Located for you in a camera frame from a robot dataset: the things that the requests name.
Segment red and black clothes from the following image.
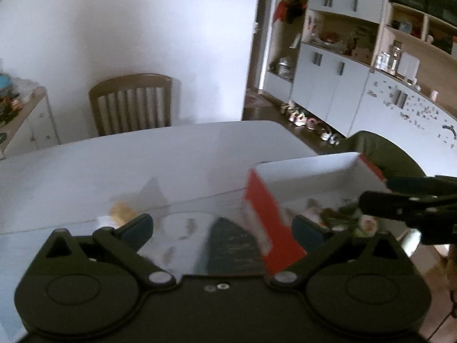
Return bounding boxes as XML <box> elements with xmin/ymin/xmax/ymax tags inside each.
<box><xmin>274</xmin><ymin>0</ymin><xmax>308</xmax><ymax>24</ymax></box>

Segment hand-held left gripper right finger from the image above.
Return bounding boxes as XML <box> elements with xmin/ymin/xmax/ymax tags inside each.
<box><xmin>268</xmin><ymin>215</ymin><xmax>408</xmax><ymax>288</ymax></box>

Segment patterned rug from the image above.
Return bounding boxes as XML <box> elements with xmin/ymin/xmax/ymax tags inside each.
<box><xmin>244</xmin><ymin>91</ymin><xmax>272</xmax><ymax>110</ymax></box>

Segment red-rimmed cardboard box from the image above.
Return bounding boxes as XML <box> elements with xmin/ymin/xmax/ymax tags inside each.
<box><xmin>241</xmin><ymin>152</ymin><xmax>393</xmax><ymax>276</ymax></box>

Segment heap of colourful small toys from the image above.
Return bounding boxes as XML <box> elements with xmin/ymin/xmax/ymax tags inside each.
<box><xmin>0</xmin><ymin>72</ymin><xmax>26</xmax><ymax>126</ymax></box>

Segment dark packet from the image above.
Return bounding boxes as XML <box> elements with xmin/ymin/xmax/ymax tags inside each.
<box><xmin>206</xmin><ymin>217</ymin><xmax>266</xmax><ymax>276</ymax></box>

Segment wooden slat-back chair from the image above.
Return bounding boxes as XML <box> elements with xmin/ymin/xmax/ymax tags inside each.
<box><xmin>89</xmin><ymin>73</ymin><xmax>173</xmax><ymax>137</ymax></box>

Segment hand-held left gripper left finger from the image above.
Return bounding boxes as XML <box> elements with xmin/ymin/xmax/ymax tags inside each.
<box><xmin>45</xmin><ymin>213</ymin><xmax>177</xmax><ymax>288</ymax></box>

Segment olive green padded chair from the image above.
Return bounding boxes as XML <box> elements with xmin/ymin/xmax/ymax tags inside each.
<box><xmin>344</xmin><ymin>130</ymin><xmax>427</xmax><ymax>180</ymax></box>

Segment white sideboard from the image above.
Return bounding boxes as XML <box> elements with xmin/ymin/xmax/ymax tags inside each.
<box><xmin>0</xmin><ymin>86</ymin><xmax>60</xmax><ymax>160</ymax></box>

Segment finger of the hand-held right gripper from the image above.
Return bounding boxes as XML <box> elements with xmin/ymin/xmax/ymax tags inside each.
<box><xmin>359</xmin><ymin>190</ymin><xmax>457</xmax><ymax>227</ymax></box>
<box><xmin>386</xmin><ymin>175</ymin><xmax>457</xmax><ymax>196</ymax></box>

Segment tan crumpled item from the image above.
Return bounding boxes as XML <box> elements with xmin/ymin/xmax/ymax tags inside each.
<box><xmin>109</xmin><ymin>202</ymin><xmax>140</xmax><ymax>227</ymax></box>

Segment clear plastic bag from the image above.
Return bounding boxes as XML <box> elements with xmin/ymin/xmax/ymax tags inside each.
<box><xmin>96</xmin><ymin>177</ymin><xmax>272</xmax><ymax>276</ymax></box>

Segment metal canisters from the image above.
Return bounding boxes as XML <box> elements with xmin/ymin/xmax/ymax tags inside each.
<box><xmin>374</xmin><ymin>42</ymin><xmax>405</xmax><ymax>74</ymax></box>

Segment green fuzzy item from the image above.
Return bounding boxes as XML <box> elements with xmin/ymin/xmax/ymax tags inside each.
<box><xmin>319</xmin><ymin>205</ymin><xmax>361</xmax><ymax>233</ymax></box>

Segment metal pot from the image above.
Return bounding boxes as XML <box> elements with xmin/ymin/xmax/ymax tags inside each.
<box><xmin>278</xmin><ymin>57</ymin><xmax>298</xmax><ymax>80</ymax></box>

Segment row of shoes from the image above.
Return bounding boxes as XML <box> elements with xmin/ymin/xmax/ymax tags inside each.
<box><xmin>280</xmin><ymin>102</ymin><xmax>341</xmax><ymax>146</ymax></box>

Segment white wall cabinet unit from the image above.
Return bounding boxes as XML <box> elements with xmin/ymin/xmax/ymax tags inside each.
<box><xmin>262</xmin><ymin>0</ymin><xmax>457</xmax><ymax>140</ymax></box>

